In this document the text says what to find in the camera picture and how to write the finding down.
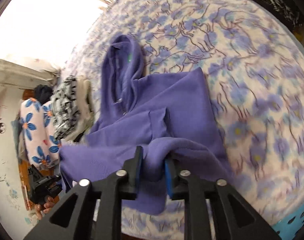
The black white graffiti garment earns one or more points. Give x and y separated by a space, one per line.
64 108

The cream folded garment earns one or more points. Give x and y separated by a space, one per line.
85 106

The purple zip hoodie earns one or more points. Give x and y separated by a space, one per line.
162 113

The cat print fleece blanket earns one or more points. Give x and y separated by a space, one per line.
255 72

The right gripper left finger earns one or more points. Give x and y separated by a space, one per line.
92 210

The left hand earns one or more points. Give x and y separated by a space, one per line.
41 210

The blue flower quilt roll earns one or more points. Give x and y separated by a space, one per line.
41 145

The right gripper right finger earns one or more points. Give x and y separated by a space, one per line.
213 209

